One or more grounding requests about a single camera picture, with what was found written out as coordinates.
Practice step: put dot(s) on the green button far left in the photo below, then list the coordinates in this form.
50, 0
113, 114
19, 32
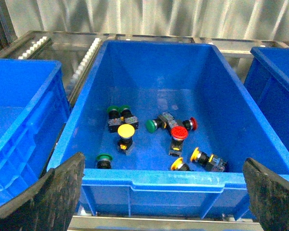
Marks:
114, 120

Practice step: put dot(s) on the blue empty middle bin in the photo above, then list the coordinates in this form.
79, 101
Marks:
268, 83

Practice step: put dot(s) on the yellow button right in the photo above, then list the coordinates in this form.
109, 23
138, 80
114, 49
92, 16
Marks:
211, 163

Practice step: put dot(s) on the green button front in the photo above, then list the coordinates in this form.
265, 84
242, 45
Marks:
104, 161

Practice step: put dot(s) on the green button centre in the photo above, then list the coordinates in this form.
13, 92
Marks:
159, 122

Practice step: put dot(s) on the yellow button front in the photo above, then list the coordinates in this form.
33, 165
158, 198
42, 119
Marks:
180, 165

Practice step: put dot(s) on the blue source bin with buttons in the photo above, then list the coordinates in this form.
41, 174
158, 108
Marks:
186, 80

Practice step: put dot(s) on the red button side lying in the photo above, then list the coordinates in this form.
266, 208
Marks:
189, 124

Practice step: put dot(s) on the yellow mushroom push button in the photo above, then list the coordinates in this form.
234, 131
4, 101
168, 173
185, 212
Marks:
125, 142

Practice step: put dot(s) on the red mushroom push button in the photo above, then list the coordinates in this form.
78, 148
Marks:
178, 135

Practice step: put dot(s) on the blue bin far left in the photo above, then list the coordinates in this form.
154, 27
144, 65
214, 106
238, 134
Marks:
33, 110

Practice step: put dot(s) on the white roller strip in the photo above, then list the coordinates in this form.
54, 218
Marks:
82, 66
35, 49

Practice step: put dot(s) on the green button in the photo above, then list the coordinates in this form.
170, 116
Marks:
114, 120
128, 117
159, 122
104, 161

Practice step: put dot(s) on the white roller strip left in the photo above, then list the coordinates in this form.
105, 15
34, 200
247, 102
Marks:
35, 49

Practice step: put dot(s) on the metal rack frame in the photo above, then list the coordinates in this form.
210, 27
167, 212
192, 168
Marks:
138, 39

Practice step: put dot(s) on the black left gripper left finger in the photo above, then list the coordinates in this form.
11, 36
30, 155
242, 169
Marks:
49, 204

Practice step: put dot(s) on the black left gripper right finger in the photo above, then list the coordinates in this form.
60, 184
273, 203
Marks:
268, 194

